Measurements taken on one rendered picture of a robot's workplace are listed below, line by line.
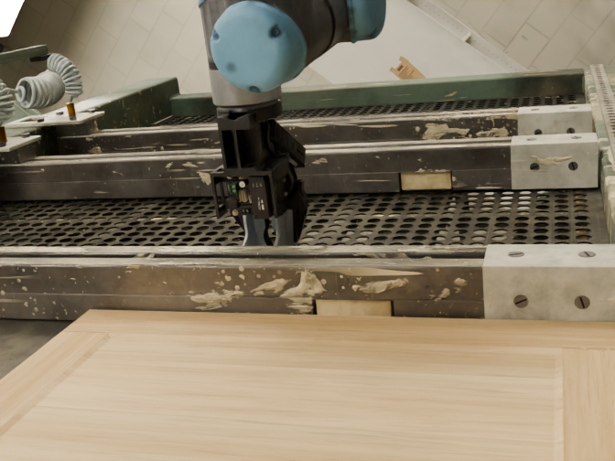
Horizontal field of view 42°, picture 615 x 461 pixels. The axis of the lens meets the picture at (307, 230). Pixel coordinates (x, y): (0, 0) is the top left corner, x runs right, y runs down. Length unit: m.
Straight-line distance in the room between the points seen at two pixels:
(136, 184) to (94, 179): 0.08
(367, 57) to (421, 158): 3.13
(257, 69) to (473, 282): 0.29
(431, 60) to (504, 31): 1.43
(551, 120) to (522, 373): 0.84
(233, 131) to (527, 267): 0.32
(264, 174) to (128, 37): 5.61
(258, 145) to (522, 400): 0.38
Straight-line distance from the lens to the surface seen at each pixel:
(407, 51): 4.35
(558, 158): 1.26
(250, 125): 0.84
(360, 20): 0.79
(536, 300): 0.79
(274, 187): 0.85
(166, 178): 1.43
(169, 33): 6.28
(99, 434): 0.70
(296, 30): 0.68
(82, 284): 0.94
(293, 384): 0.71
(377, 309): 0.82
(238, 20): 0.67
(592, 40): 5.70
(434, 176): 1.29
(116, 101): 2.07
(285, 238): 0.93
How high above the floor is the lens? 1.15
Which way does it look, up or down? 2 degrees up
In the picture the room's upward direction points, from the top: 54 degrees counter-clockwise
